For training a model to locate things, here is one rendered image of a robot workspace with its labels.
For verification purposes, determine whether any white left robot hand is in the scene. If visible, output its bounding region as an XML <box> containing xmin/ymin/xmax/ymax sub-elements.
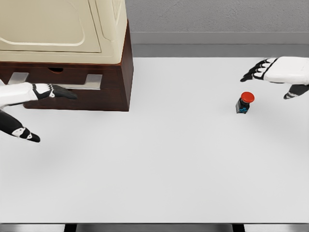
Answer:
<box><xmin>0</xmin><ymin>81</ymin><xmax>78</xmax><ymax>144</ymax></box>

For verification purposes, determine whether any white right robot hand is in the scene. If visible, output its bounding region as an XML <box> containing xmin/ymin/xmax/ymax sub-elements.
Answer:
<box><xmin>239</xmin><ymin>56</ymin><xmax>309</xmax><ymax>100</ymax></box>

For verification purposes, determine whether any brown drawer with notch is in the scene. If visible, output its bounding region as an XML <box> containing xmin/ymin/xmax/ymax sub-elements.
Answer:
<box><xmin>0</xmin><ymin>66</ymin><xmax>121</xmax><ymax>90</ymax></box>

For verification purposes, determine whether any plain brown drawer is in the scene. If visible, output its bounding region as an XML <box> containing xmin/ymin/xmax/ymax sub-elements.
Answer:
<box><xmin>23</xmin><ymin>87</ymin><xmax>125</xmax><ymax>109</ymax></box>

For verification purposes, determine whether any brown wooden cabinet body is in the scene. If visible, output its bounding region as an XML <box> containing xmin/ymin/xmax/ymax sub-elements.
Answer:
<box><xmin>0</xmin><ymin>20</ymin><xmax>134</xmax><ymax>112</ymax></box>

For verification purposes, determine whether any red button black switch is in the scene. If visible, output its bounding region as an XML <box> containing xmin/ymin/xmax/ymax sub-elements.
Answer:
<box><xmin>235</xmin><ymin>91</ymin><xmax>255</xmax><ymax>115</ymax></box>

